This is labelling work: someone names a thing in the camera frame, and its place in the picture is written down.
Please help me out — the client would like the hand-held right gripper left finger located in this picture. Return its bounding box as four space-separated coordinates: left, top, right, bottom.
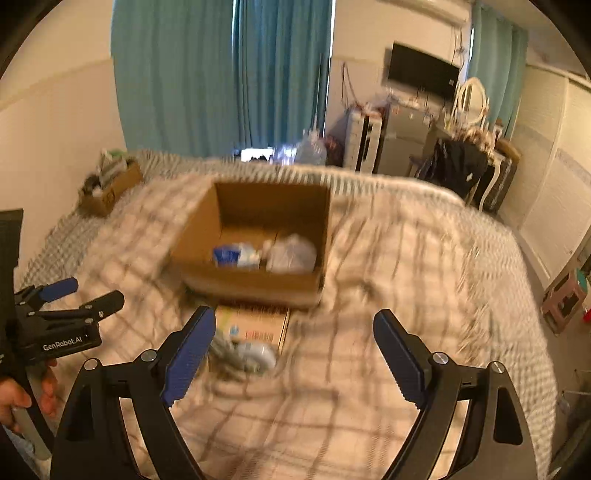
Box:
50 305 217 480

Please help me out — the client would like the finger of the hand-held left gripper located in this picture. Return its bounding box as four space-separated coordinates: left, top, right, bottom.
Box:
28 290 126 329
14 277 79 306

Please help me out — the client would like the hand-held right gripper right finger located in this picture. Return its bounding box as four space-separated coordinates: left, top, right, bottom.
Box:
372 309 542 480

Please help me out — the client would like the printed carton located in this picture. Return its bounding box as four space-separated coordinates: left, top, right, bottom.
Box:
213 305 291 352

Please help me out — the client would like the person's left hand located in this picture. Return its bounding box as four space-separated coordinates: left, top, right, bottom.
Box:
0 361 59 435

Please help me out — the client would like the blue and white packet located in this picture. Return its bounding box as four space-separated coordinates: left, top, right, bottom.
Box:
212 244 259 269

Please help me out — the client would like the small cardboard box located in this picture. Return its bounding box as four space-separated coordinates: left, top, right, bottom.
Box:
78 148 145 217

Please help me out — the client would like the clear plastic bag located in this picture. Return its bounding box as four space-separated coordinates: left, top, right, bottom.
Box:
266 233 318 274

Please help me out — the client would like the pink plastic stool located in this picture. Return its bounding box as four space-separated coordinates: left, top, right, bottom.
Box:
541 268 588 337

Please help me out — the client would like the dark jacket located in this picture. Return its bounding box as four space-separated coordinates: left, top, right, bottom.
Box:
416 138 489 200

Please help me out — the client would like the dressing table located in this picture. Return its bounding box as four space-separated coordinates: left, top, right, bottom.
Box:
427 122 522 214

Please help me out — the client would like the grey cabinet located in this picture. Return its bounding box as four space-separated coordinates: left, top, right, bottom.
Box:
373 102 439 177

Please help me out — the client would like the white drawer unit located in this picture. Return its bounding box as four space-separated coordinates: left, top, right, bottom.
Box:
344 111 384 172

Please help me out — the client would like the large water bottle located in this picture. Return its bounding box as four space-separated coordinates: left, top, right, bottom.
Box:
294 129 328 167

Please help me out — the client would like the white wardrobe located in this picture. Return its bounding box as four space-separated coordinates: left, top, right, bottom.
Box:
496 62 591 289

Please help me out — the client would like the teal curtain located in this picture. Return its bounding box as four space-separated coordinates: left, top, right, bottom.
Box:
467 2 529 139
111 0 334 160

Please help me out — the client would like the white oval mirror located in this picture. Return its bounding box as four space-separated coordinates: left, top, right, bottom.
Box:
455 78 489 127

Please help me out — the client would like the white air conditioner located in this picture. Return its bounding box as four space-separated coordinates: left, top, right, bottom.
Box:
427 0 471 26

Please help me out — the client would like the black wall television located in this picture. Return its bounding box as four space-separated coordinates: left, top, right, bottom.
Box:
387 41 461 103

